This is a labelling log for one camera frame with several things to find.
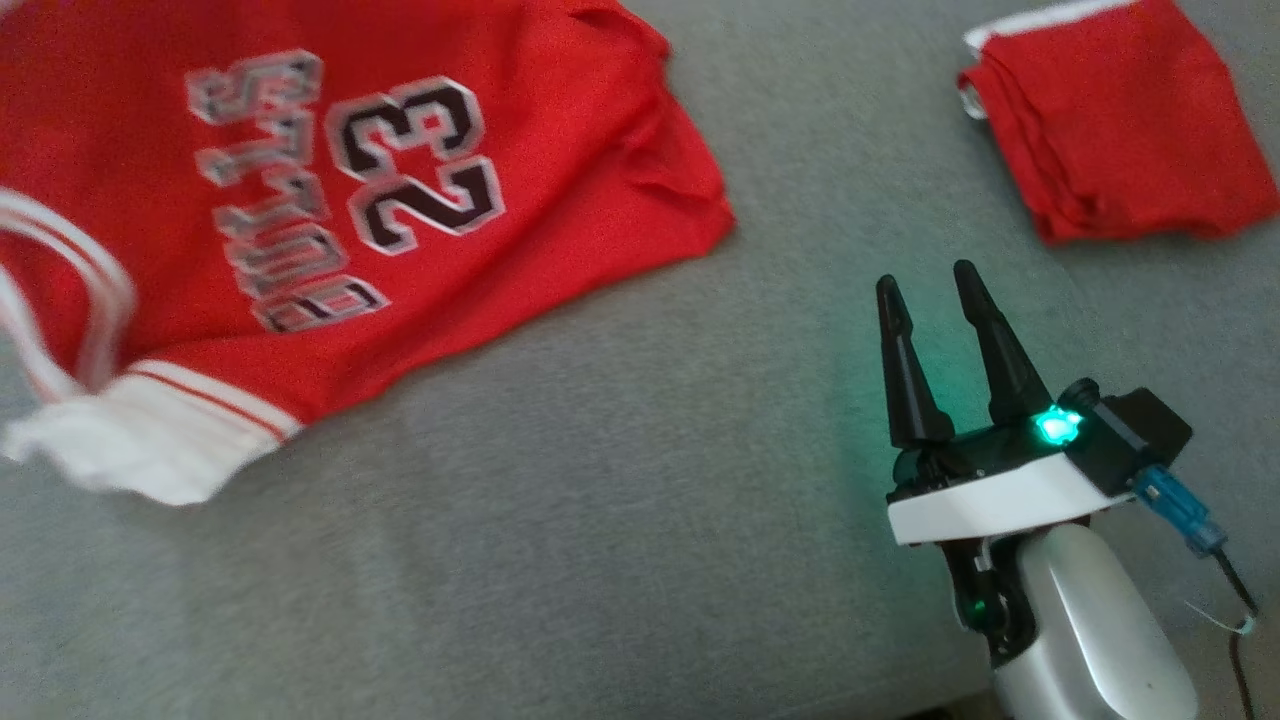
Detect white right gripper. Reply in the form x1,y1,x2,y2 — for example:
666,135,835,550
875,259,1109,668

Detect red jersey with white trim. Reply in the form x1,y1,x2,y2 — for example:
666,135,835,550
0,0,738,507

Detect red shorts with white stripes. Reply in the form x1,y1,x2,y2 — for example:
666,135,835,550
957,0,1280,247

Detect large grey sofa seat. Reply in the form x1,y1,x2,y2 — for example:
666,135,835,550
0,0,1280,720

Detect blue right cable connector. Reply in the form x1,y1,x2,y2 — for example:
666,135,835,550
1133,464,1230,557

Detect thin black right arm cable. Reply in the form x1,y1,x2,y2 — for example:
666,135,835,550
1213,548,1263,720

